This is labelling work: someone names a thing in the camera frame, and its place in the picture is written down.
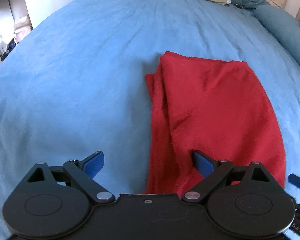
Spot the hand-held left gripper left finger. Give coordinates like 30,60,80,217
27,151,115,203

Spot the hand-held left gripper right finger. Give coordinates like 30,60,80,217
182,150,272,203

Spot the red knit sweater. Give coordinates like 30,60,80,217
144,51,287,194

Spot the bed with blue sheet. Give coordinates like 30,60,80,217
0,0,300,240

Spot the blue duvet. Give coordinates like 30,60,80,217
254,5,300,80

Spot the beige bag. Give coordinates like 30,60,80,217
13,15,32,43

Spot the white shelf unit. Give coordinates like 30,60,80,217
0,0,33,77

